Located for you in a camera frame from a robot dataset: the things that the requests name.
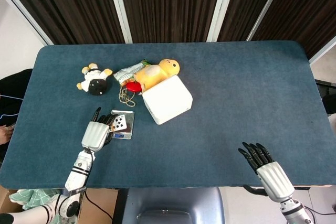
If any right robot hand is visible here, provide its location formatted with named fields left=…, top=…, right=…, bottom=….
left=237, top=142, right=295, bottom=204

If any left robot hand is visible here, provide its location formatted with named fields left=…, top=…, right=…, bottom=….
left=81, top=107, right=119, bottom=153

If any deck of playing cards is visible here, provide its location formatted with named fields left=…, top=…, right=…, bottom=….
left=109, top=114, right=127, bottom=132

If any small digital scale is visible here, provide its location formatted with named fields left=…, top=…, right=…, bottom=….
left=109, top=110, right=135, bottom=140

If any black and white plush doll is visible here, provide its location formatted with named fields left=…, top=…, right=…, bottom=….
left=76, top=62, right=114, bottom=96

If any red round pouch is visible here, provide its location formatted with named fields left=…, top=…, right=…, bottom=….
left=125, top=81, right=142, bottom=94

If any green snack packet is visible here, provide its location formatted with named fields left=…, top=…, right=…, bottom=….
left=113, top=59, right=152, bottom=86

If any brown cardboard box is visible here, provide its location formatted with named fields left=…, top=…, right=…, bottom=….
left=77, top=188, right=119, bottom=224

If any white square box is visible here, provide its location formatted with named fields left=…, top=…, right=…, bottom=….
left=142, top=74, right=194, bottom=125

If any yellow plush doll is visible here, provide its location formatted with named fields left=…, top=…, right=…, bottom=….
left=133, top=58, right=181, bottom=91

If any blue table cloth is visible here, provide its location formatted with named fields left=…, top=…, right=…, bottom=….
left=0, top=40, right=334, bottom=190

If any green checked cloth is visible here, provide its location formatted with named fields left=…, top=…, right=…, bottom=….
left=9, top=188, right=62, bottom=224

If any person in black clothes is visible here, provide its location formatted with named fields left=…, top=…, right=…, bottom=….
left=0, top=68, right=34, bottom=167

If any black object at table edge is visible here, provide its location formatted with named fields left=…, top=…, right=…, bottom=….
left=314, top=78, right=336, bottom=116

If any grey blue chair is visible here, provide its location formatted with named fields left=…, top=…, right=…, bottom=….
left=115, top=187, right=226, bottom=224

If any dark folding screen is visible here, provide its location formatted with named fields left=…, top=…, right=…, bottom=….
left=0, top=0, right=336, bottom=61

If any beige braided cord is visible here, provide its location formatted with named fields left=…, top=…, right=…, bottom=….
left=119, top=85, right=137, bottom=108

